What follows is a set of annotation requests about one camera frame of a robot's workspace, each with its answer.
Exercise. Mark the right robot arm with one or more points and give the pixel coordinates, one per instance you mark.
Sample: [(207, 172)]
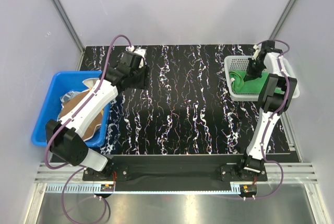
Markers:
[(253, 162)]

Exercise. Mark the blue plastic bin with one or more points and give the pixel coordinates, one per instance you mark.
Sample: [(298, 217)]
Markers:
[(62, 83)]

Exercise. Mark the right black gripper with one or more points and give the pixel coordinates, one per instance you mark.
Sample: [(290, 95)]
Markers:
[(250, 75)]

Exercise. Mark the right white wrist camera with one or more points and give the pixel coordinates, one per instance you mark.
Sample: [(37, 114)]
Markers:
[(256, 52)]

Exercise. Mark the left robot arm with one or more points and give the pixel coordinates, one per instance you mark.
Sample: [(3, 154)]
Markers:
[(65, 137)]

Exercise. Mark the green microfiber towel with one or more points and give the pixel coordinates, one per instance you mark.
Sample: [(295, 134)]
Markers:
[(241, 87)]

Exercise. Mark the cream orange patterned towel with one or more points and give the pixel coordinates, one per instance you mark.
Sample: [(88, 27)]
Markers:
[(90, 82)]

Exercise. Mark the aluminium frame rail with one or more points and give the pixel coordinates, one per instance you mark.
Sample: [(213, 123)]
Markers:
[(70, 180)]

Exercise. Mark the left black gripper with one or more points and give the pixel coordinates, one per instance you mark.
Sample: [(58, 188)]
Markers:
[(144, 84)]

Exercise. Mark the blue white patterned towel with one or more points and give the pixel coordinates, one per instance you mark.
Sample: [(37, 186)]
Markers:
[(69, 95)]

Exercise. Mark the white perforated plastic basket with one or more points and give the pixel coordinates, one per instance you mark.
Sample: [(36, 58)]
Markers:
[(277, 83)]

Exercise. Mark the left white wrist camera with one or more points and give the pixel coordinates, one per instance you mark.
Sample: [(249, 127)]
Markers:
[(141, 52)]

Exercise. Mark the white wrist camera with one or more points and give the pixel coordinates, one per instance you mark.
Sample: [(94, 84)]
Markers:
[(141, 52), (256, 52)]

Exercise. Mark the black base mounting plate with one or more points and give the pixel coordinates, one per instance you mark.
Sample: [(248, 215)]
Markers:
[(171, 164)]

